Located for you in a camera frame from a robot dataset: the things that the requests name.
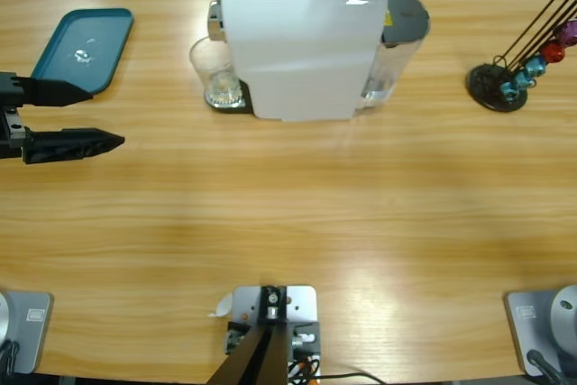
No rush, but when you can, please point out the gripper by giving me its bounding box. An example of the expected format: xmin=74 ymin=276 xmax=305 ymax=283
xmin=0 ymin=71 xmax=126 ymax=166

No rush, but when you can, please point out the clear drinking glass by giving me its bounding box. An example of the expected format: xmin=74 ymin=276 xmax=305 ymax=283
xmin=188 ymin=35 xmax=240 ymax=110

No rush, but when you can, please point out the black capsule holder stand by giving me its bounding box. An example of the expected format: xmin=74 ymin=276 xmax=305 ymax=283
xmin=466 ymin=0 xmax=577 ymax=114

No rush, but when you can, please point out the red coffee capsule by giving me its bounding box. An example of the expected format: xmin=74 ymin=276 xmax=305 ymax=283
xmin=539 ymin=41 xmax=565 ymax=65

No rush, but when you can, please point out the black camera post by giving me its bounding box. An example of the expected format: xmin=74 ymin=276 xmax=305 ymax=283
xmin=206 ymin=284 xmax=289 ymax=385

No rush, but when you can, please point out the black base cable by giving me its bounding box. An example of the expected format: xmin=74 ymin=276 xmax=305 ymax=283
xmin=526 ymin=348 xmax=570 ymax=385
xmin=0 ymin=338 xmax=22 ymax=377

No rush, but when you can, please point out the metal bracket with bolts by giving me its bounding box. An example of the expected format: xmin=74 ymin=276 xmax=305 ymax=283
xmin=229 ymin=284 xmax=317 ymax=327

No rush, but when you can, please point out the thin black cable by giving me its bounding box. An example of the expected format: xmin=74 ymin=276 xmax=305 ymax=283
xmin=315 ymin=371 xmax=389 ymax=385

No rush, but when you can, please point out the teal plastic tray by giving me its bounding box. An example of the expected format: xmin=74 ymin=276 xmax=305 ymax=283
xmin=30 ymin=7 xmax=135 ymax=93

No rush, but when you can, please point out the white coffee machine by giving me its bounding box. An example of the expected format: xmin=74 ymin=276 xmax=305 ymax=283
xmin=205 ymin=0 xmax=389 ymax=124

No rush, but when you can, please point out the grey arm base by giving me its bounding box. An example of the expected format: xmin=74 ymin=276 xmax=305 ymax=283
xmin=503 ymin=284 xmax=577 ymax=377
xmin=0 ymin=289 xmax=54 ymax=375

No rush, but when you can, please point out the white tape strip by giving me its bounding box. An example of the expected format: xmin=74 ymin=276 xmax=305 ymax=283
xmin=206 ymin=292 xmax=235 ymax=318

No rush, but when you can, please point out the purple coffee capsule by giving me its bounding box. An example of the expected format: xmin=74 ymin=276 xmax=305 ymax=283
xmin=554 ymin=19 xmax=577 ymax=46

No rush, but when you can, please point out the orange cable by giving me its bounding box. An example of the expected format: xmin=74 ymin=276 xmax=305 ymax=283
xmin=288 ymin=354 xmax=322 ymax=380

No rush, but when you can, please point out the clear water tank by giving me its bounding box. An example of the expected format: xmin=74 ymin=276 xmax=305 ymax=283
xmin=355 ymin=0 xmax=432 ymax=116

